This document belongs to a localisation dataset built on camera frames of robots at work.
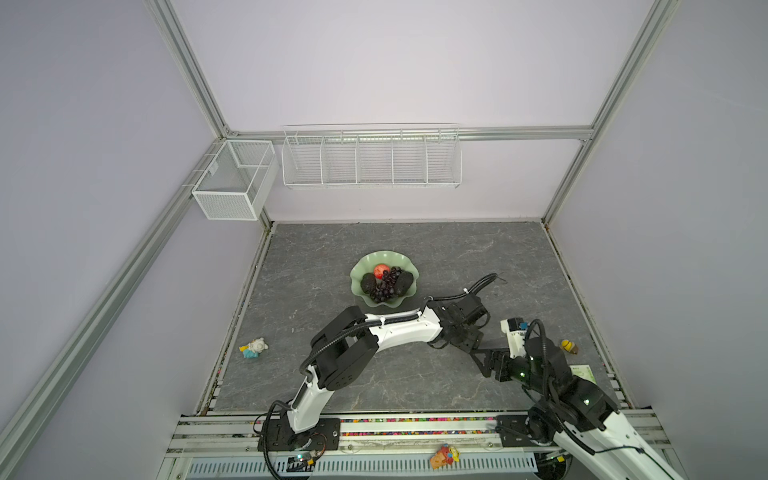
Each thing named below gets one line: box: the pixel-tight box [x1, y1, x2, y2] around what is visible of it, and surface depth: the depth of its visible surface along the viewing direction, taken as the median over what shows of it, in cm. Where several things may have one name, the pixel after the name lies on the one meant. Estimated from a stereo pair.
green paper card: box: [569, 364, 598, 385], surface depth 83 cm
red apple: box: [373, 263, 390, 280], surface depth 101 cm
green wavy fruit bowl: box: [350, 250, 420, 309], surface depth 100 cm
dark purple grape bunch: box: [370, 266, 402, 303], surface depth 98 cm
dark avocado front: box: [360, 272, 377, 294], surface depth 100 cm
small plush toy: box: [239, 337, 269, 359], surface depth 87 cm
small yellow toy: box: [560, 339, 578, 355], surface depth 87 cm
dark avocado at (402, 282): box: [395, 271, 413, 296], surface depth 95 cm
